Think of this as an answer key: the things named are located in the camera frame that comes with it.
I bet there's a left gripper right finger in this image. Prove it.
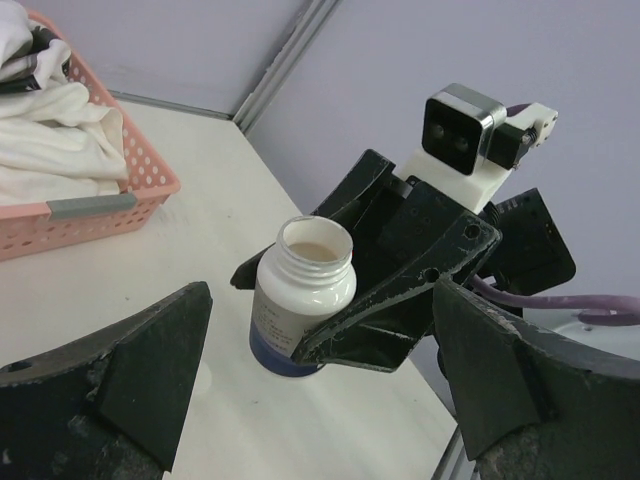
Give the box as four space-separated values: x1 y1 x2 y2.
433 280 639 479

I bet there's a white cloth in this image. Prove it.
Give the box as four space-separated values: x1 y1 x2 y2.
1 1 129 206

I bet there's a pink plastic basket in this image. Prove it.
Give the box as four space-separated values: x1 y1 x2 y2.
1 9 180 260

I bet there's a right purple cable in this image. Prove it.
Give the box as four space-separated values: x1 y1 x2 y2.
469 102 640 326

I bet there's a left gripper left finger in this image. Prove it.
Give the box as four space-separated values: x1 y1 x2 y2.
1 281 213 479

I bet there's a white vitamin bottle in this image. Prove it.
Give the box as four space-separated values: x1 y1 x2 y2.
249 216 357 378

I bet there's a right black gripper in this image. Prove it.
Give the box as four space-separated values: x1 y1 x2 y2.
229 148 576 375

